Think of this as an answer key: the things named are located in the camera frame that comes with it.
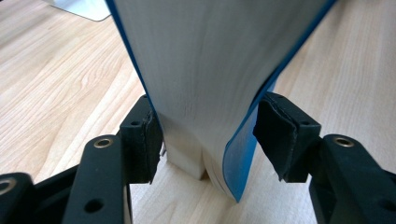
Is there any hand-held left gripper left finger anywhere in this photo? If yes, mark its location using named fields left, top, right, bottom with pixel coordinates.
left=119, top=94, right=163, bottom=185

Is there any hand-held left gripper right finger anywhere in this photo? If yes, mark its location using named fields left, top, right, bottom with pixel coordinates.
left=252, top=91, right=322, bottom=184

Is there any blue book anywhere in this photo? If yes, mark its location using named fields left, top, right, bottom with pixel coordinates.
left=105, top=0, right=339, bottom=203

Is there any silver expandable metal book stand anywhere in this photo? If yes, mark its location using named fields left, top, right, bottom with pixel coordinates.
left=41, top=0, right=112, bottom=22

